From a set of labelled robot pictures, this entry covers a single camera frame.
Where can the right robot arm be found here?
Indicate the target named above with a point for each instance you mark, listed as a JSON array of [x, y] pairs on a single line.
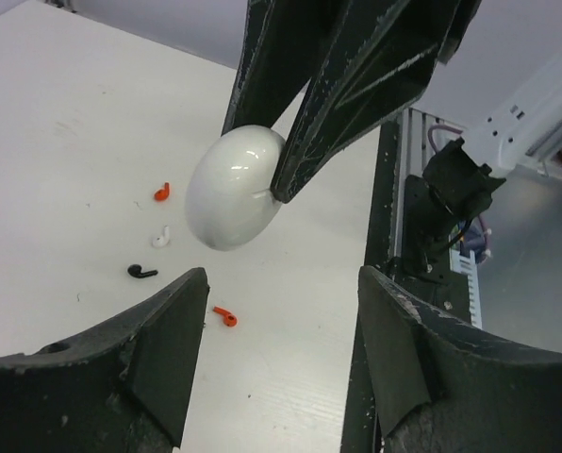
[[462, 177]]

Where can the black earbud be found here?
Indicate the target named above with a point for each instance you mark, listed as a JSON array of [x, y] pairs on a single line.
[[136, 271]]

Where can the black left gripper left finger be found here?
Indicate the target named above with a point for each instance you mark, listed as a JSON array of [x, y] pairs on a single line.
[[123, 385]]

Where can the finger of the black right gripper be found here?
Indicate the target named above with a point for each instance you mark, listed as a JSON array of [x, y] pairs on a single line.
[[283, 43], [380, 60]]

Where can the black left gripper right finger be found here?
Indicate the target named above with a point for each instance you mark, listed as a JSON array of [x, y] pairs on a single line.
[[443, 385]]

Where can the white cable duct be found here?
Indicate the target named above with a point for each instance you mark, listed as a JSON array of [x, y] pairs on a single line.
[[465, 257]]

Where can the orange earbud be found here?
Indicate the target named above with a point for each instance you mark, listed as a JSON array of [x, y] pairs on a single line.
[[163, 193], [229, 318]]

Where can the white earbud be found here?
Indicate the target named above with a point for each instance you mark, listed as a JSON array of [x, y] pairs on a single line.
[[162, 239]]

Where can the white earbud charging case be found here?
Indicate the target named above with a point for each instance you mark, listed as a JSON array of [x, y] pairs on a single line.
[[229, 200]]

